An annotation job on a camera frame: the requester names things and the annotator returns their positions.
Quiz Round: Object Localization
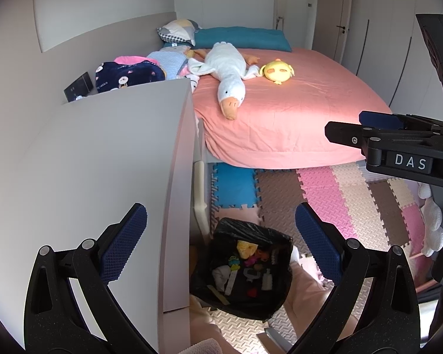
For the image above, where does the light blue blanket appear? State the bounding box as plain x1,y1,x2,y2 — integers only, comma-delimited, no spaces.
146,50,190,80

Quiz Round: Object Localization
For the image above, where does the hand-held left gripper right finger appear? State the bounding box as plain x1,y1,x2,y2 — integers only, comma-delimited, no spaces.
291,203,423,354

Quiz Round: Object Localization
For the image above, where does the checkered pillow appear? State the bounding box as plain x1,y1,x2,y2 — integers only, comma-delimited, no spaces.
157,19,202,47

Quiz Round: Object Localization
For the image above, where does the teal bolster pillow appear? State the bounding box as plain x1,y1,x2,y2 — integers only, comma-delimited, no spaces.
162,27,292,53

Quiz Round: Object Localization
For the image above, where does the white goose plush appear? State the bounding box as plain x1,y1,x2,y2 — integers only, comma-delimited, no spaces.
188,42,262,120

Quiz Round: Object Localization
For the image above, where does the white wardrobe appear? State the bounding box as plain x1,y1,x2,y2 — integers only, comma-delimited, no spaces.
354,0,429,107

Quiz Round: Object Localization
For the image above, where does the bin with black bag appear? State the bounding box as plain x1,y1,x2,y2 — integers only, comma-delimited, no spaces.
189,217,294,321

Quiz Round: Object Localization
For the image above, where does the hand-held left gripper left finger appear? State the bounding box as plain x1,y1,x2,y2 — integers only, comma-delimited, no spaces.
23,203,156,354

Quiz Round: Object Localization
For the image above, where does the pink cloth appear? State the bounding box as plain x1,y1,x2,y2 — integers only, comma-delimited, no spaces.
114,55,148,65

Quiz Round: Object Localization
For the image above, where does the black wall socket panel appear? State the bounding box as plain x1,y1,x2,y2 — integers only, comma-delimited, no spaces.
63,73,94,102

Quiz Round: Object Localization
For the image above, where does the foam puzzle floor mat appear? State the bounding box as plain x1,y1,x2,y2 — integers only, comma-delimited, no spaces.
207,162,429,354

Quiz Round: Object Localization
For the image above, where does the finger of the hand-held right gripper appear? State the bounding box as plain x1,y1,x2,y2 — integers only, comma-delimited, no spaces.
359,111,443,130
325,120,443,153

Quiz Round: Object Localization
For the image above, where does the white door with black handle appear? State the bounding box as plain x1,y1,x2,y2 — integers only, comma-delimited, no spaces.
314,0,355,63

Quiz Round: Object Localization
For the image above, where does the yellow chick plush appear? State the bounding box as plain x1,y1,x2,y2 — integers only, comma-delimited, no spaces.
259,60,295,85

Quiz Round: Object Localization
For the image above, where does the bed with pink sheet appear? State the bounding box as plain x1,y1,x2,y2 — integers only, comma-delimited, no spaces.
192,46,394,170

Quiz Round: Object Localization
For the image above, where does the white fluffy cushion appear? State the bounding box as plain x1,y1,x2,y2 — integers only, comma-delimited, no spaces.
419,182,443,258

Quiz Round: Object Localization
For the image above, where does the navy printed blanket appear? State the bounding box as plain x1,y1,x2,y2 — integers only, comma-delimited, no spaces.
95,61,165,94

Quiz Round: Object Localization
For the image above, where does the white room door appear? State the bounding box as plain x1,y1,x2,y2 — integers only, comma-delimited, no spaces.
273,0,314,50

